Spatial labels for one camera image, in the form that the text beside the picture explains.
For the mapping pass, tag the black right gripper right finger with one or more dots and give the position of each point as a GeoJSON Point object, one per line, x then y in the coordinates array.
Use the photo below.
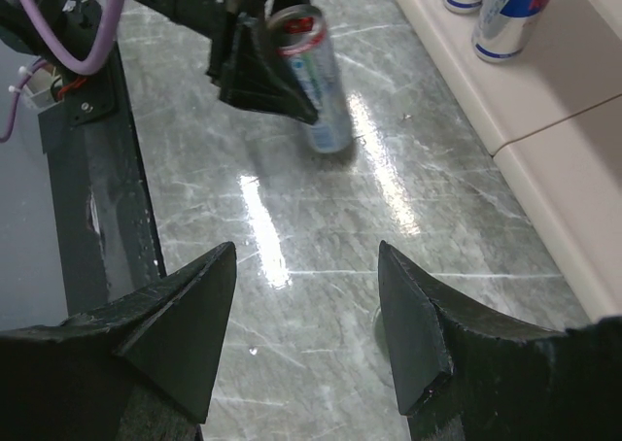
{"type": "Point", "coordinates": [464, 371]}

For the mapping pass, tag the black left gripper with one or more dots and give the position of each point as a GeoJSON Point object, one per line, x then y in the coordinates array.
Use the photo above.
{"type": "Point", "coordinates": [244, 64]}

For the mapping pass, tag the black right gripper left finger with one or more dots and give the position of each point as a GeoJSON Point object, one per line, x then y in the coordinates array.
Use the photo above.
{"type": "Point", "coordinates": [142, 367]}

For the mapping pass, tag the blue energy drink can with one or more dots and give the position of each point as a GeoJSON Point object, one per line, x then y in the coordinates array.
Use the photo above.
{"type": "Point", "coordinates": [300, 33]}

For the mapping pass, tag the silver energy drink can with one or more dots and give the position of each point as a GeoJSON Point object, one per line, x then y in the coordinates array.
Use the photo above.
{"type": "Point", "coordinates": [505, 27]}

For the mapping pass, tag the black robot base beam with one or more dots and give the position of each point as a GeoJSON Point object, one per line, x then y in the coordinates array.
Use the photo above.
{"type": "Point", "coordinates": [105, 223]}

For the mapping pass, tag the beige three-tier shelf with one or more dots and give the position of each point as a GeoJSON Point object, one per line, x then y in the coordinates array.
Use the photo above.
{"type": "Point", "coordinates": [551, 120]}

